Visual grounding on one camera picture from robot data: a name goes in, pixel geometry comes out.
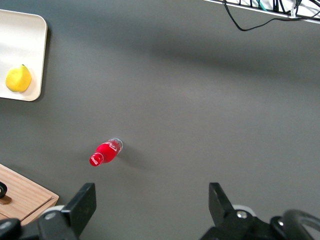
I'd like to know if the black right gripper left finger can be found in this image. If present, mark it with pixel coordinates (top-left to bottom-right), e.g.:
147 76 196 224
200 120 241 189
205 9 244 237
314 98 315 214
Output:
37 182 97 240

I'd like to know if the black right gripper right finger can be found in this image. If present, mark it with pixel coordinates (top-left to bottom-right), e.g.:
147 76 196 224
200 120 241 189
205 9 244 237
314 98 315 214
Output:
208 182 262 232

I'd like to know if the beige plastic tray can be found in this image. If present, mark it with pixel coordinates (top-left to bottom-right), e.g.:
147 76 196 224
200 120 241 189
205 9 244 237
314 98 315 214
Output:
0 9 49 102

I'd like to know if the red cola bottle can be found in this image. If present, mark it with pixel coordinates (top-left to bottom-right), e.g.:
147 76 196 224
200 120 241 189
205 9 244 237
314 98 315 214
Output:
88 137 124 168

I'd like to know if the wooden drawer cabinet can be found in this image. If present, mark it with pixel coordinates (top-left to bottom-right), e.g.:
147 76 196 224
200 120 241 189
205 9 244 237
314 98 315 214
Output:
0 163 60 227

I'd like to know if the yellow lemon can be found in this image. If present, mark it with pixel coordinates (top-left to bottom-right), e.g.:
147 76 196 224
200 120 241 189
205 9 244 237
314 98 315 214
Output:
5 64 33 93

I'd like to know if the wooden drawer front, short handle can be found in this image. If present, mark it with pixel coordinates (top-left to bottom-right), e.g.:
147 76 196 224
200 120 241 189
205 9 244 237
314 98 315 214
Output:
0 164 55 214

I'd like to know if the short wood and black handle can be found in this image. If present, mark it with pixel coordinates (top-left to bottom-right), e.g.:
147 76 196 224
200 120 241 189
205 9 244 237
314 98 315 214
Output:
0 181 13 206

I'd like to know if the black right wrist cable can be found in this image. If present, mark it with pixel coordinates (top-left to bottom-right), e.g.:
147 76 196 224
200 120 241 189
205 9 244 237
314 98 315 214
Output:
269 209 320 240

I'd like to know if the thin black looping cable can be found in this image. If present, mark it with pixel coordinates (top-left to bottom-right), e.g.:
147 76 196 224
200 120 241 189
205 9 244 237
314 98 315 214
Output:
222 0 320 32

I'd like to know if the white table edge cable rail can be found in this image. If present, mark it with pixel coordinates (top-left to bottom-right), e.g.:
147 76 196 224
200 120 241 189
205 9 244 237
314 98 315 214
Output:
203 0 320 25

